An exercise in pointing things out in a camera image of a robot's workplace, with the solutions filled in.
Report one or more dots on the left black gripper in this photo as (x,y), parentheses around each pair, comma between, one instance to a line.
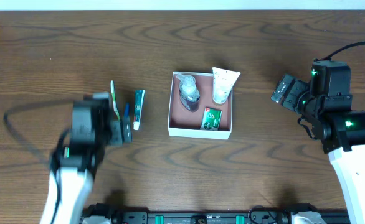
(116,132)

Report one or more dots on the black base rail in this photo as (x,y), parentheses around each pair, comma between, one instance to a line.
(300,213)

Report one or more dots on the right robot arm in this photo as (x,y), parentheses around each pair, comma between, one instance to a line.
(325,102)

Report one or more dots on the blue disposable razor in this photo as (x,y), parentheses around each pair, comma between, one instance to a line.
(126,111)

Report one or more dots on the green toothpaste tube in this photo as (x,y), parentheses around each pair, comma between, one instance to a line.
(139,99)

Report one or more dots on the white cardboard box pink inside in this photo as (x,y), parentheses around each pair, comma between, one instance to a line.
(184,123)

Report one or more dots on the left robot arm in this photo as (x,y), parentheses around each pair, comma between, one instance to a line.
(72,177)

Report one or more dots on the green white toothbrush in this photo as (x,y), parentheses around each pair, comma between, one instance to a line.
(113,95)

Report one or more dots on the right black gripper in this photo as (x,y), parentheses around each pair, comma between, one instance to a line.
(290,93)

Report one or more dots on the green soap bar box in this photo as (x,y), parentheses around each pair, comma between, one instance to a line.
(211,119)

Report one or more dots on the clear pump soap bottle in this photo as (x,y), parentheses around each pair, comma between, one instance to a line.
(188,92)

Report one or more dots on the white lotion tube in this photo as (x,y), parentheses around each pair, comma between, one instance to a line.
(223,82)

